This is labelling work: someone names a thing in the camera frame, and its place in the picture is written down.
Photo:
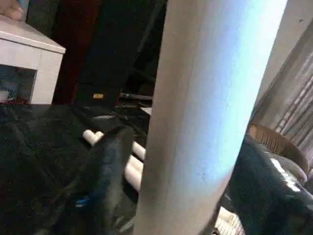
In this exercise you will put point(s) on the small yellow tag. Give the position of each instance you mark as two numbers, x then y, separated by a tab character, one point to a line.
97	96

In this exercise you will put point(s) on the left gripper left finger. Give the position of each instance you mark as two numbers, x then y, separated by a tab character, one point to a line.
102	183

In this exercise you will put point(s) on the grey vertical blinds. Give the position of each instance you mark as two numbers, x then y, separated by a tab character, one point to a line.
293	98

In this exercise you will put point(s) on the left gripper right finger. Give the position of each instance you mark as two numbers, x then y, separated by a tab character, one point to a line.
264	200

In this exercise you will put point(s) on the black mat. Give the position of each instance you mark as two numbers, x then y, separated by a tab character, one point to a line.
36	147

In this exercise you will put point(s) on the white cabinet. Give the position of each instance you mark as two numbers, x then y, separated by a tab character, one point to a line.
31	56

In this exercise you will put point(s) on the black side table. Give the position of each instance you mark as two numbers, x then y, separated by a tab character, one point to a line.
134	96

